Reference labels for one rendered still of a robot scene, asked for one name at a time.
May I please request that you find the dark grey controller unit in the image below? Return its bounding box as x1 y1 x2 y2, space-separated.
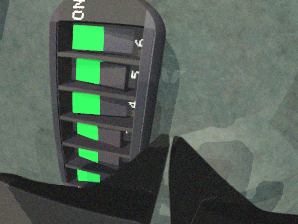
48 0 165 188

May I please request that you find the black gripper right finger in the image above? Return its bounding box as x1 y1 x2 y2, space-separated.
168 136 298 224

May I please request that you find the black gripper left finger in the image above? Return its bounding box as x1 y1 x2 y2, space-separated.
0 133 170 224

